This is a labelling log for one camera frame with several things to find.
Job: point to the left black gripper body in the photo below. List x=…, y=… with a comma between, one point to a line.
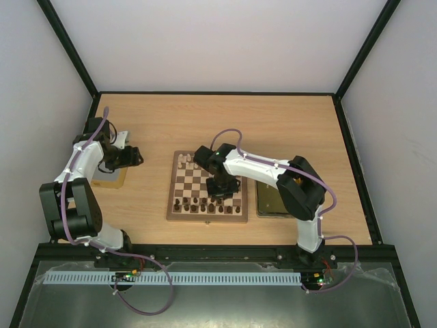
x=117, y=160

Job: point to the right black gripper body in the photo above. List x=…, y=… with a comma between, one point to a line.
x=222, y=186

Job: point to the gold tin lid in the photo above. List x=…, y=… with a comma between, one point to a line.
x=113, y=180

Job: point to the wooden chess board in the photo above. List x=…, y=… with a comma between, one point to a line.
x=189, y=200

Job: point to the gold tin with pieces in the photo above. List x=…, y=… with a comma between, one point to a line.
x=269, y=202

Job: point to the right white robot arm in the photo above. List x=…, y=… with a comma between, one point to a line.
x=296, y=181

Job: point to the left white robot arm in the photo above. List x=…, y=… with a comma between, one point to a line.
x=69, y=205

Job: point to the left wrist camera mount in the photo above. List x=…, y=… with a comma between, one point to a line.
x=121, y=140

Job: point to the grey slotted cable duct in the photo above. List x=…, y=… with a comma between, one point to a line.
x=177, y=278

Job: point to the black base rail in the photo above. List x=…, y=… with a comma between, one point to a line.
x=282, y=257

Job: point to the black frame left post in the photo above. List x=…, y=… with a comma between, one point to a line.
x=60, y=31

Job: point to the black frame post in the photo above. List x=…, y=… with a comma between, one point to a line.
x=375, y=32
x=60, y=31

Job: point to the black frame right post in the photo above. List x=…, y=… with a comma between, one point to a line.
x=375, y=32

